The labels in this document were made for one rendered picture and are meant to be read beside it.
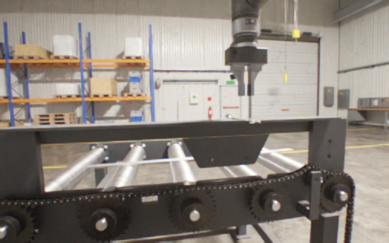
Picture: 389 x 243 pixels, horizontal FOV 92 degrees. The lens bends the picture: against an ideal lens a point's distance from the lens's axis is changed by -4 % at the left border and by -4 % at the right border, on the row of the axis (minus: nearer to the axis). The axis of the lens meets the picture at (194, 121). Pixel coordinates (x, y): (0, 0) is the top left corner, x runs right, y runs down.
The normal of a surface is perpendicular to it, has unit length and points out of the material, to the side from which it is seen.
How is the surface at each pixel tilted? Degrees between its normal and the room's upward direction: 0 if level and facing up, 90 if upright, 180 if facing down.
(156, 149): 90
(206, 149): 90
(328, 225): 90
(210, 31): 90
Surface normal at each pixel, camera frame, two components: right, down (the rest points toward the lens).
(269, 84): 0.16, 0.08
